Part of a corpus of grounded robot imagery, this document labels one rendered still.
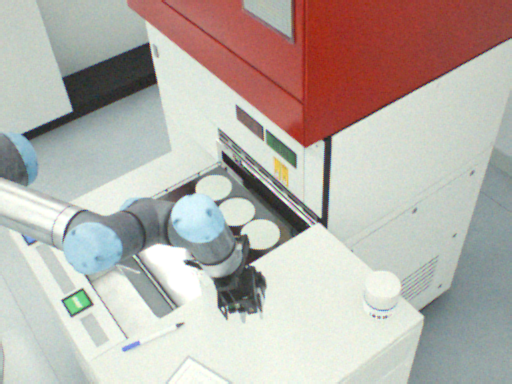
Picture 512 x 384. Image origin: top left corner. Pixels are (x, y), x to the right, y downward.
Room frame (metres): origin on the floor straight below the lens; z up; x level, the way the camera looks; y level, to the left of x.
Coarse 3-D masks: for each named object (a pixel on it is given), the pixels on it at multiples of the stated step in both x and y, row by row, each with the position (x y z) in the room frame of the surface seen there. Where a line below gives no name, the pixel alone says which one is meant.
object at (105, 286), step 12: (108, 276) 0.92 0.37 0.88; (120, 276) 0.92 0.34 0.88; (96, 288) 0.89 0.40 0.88; (108, 288) 0.88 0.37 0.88; (120, 288) 0.88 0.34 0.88; (132, 288) 0.88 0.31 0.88; (108, 300) 0.85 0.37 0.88; (120, 300) 0.85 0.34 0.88; (132, 300) 0.84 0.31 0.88; (120, 312) 0.81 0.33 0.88; (132, 312) 0.81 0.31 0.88; (144, 312) 0.81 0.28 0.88; (120, 324) 0.78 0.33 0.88; (132, 324) 0.78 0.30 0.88
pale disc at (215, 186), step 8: (208, 176) 1.23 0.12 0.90; (216, 176) 1.23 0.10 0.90; (200, 184) 1.20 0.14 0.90; (208, 184) 1.20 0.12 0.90; (216, 184) 1.20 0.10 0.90; (224, 184) 1.19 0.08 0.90; (200, 192) 1.17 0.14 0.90; (208, 192) 1.17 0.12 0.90; (216, 192) 1.16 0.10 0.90; (224, 192) 1.16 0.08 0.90
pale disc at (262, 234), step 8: (248, 224) 1.04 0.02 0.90; (256, 224) 1.04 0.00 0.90; (264, 224) 1.03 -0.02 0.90; (272, 224) 1.03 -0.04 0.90; (248, 232) 1.01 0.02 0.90; (256, 232) 1.01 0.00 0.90; (264, 232) 1.01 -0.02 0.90; (272, 232) 1.00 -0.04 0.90; (256, 240) 0.98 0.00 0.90; (264, 240) 0.98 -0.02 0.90; (272, 240) 0.98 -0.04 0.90; (256, 248) 0.96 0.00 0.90; (264, 248) 0.95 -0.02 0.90
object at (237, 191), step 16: (224, 176) 1.23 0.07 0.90; (176, 192) 1.18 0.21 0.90; (192, 192) 1.17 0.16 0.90; (240, 192) 1.16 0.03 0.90; (256, 208) 1.09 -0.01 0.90; (288, 240) 0.97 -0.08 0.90; (144, 256) 0.96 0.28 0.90; (160, 256) 0.96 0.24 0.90; (176, 256) 0.95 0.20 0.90; (192, 256) 0.95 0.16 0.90; (256, 256) 0.93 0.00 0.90; (160, 272) 0.90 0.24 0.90; (176, 272) 0.90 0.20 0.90; (192, 272) 0.90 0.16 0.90; (176, 288) 0.85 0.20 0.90; (192, 288) 0.85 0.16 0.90; (176, 304) 0.81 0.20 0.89
